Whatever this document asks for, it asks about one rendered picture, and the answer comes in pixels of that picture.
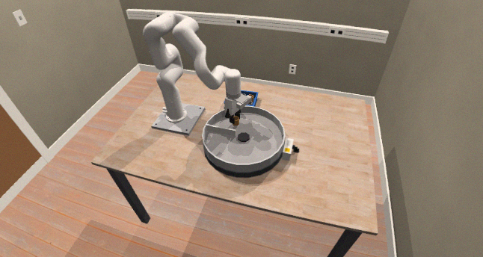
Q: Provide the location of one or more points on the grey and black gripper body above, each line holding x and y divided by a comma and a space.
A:
231, 105

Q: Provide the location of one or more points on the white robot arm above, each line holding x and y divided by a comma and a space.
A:
166, 58

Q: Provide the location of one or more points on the blue crate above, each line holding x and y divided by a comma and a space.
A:
255, 94

